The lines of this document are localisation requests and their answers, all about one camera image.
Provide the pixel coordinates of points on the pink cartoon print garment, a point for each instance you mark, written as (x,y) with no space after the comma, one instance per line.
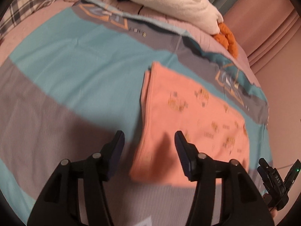
(172,102)

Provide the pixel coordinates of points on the white goose plush toy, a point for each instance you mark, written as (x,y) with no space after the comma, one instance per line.
(200,13)

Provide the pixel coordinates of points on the pink curtain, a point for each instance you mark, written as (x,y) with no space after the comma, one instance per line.
(262,28)

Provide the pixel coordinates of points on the plaid pillow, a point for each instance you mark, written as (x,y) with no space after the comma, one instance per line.
(18,11)

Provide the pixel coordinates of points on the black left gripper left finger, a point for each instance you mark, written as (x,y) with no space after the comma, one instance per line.
(110,156)

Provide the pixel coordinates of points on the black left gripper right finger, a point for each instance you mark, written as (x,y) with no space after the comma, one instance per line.
(188,155)

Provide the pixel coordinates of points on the blue grey patterned duvet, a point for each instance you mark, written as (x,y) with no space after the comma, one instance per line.
(68,83)

